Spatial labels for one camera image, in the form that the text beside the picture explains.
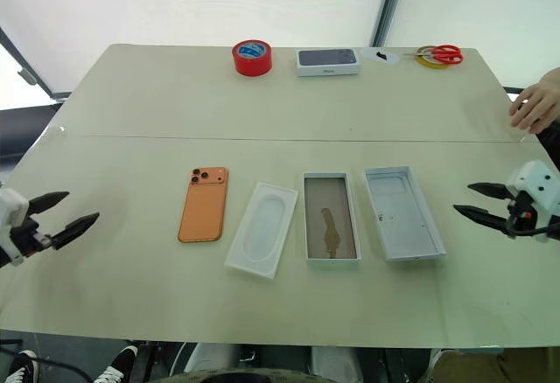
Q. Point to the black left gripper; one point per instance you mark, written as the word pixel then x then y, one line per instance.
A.
pixel 30 236

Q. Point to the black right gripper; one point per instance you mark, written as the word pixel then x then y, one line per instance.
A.
pixel 520 212

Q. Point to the white phone box lid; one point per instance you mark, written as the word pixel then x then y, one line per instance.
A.
pixel 402 217

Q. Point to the orange smartphone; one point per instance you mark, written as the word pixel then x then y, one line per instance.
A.
pixel 203 212

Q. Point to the white moulded tray insert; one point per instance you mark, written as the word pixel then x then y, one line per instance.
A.
pixel 262 230

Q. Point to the white phone box base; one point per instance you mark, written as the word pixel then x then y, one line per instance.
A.
pixel 330 208

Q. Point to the white box with dark phone print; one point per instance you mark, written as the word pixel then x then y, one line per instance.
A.
pixel 328 70

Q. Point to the person's bare hand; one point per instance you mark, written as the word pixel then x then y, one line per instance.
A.
pixel 540 107

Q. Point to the yellow tape roll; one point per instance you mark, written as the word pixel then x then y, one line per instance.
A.
pixel 431 66

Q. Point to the black white canvas sneaker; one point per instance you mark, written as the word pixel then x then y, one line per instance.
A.
pixel 118 363
pixel 19 367

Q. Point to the khaki trousers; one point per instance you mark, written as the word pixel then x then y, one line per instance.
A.
pixel 503 367

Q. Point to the red tape roll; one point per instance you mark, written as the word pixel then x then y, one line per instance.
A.
pixel 251 66

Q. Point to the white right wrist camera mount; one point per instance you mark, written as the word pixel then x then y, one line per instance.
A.
pixel 542 182

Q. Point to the dark grey frame pole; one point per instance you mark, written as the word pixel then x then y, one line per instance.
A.
pixel 26 66
pixel 389 2

